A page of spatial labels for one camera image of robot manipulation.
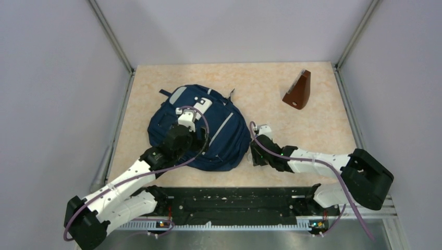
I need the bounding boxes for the brown wooden metronome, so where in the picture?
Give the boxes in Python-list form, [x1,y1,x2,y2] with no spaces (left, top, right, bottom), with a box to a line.
[282,69,311,110]

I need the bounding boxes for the aluminium frame rail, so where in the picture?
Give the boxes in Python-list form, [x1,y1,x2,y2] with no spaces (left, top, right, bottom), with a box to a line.
[118,206,397,232]

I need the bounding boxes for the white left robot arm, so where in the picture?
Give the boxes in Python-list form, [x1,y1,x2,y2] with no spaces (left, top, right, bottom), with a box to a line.
[63,124,210,249]

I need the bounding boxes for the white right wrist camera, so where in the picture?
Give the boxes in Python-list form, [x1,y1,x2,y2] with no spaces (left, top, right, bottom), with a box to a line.
[253,124,273,139]

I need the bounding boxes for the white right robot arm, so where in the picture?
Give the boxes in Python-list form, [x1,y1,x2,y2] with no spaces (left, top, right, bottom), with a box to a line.
[250,134,394,215]

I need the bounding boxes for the navy blue student backpack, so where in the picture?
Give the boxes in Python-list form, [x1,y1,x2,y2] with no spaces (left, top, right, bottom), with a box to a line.
[147,84,251,171]

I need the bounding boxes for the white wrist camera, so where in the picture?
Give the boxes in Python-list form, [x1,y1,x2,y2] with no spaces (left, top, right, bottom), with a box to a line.
[175,106,200,132]
[253,124,273,139]

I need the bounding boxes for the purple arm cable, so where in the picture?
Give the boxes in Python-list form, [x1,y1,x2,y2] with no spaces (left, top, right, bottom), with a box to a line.
[63,106,210,242]
[249,121,375,242]

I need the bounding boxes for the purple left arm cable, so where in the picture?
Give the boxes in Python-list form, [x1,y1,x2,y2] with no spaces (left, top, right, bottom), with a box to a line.
[63,106,210,242]

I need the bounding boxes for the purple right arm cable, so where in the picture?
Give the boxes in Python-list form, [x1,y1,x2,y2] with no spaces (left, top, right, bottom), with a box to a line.
[249,121,375,242]

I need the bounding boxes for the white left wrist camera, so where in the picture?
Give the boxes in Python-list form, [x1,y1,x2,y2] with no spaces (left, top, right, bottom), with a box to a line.
[175,106,200,132]

